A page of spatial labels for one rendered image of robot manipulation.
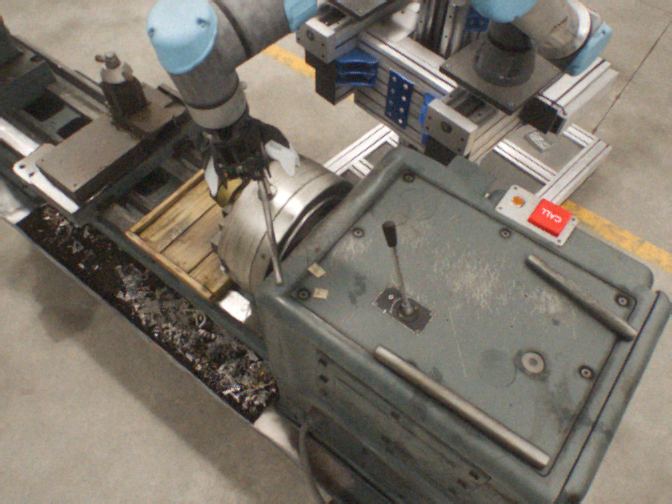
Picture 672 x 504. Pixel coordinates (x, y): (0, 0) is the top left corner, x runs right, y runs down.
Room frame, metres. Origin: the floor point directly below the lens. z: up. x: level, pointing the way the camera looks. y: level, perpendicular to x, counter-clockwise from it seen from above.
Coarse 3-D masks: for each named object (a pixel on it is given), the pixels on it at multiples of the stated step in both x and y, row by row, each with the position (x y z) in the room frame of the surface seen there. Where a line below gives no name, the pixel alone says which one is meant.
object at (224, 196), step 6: (228, 180) 0.75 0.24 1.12; (234, 180) 0.75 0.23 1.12; (240, 180) 0.75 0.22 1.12; (222, 186) 0.73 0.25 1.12; (228, 186) 0.73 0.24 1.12; (234, 186) 0.73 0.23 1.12; (210, 192) 0.74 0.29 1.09; (222, 192) 0.72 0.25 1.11; (228, 192) 0.72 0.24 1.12; (234, 192) 0.72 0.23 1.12; (240, 192) 0.73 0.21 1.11; (216, 198) 0.73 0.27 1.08; (222, 198) 0.71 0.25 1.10; (228, 198) 0.71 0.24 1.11; (234, 198) 0.71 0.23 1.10; (222, 204) 0.71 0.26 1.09
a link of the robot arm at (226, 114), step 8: (240, 88) 0.52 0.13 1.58; (240, 96) 0.51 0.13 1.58; (224, 104) 0.49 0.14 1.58; (232, 104) 0.50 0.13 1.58; (240, 104) 0.51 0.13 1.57; (192, 112) 0.49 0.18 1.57; (200, 112) 0.48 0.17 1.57; (208, 112) 0.48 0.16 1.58; (216, 112) 0.48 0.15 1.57; (224, 112) 0.49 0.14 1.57; (232, 112) 0.49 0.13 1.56; (240, 112) 0.50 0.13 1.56; (200, 120) 0.49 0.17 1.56; (208, 120) 0.48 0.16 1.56; (216, 120) 0.48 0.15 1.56; (224, 120) 0.49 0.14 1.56; (232, 120) 0.49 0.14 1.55; (216, 128) 0.49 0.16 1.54
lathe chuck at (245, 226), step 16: (304, 160) 0.74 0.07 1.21; (272, 176) 0.67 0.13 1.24; (288, 176) 0.67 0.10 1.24; (304, 176) 0.67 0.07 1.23; (256, 192) 0.63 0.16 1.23; (288, 192) 0.63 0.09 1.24; (240, 208) 0.61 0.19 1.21; (256, 208) 0.60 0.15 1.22; (272, 208) 0.60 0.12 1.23; (224, 224) 0.59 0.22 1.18; (240, 224) 0.58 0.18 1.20; (256, 224) 0.57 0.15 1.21; (224, 240) 0.57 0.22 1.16; (240, 240) 0.56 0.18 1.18; (256, 240) 0.55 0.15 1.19; (224, 256) 0.55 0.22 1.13; (240, 256) 0.54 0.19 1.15; (224, 272) 0.55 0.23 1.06; (240, 272) 0.52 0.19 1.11
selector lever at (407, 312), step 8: (392, 248) 0.43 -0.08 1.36; (392, 256) 0.43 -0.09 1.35; (400, 264) 0.42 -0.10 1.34; (400, 272) 0.41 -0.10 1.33; (400, 280) 0.40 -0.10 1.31; (400, 288) 0.40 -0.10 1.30; (408, 304) 0.38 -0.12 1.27; (400, 312) 0.38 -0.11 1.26; (408, 312) 0.37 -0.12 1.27; (416, 312) 0.38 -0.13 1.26; (408, 320) 0.36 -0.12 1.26
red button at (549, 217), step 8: (544, 200) 0.61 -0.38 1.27; (536, 208) 0.59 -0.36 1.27; (544, 208) 0.59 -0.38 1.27; (552, 208) 0.59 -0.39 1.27; (560, 208) 0.59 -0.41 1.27; (536, 216) 0.57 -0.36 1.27; (544, 216) 0.57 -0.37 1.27; (552, 216) 0.57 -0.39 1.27; (560, 216) 0.57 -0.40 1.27; (568, 216) 0.57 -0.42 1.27; (536, 224) 0.56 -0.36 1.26; (544, 224) 0.55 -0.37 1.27; (552, 224) 0.55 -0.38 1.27; (560, 224) 0.55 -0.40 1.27; (552, 232) 0.54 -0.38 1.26; (560, 232) 0.54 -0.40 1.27
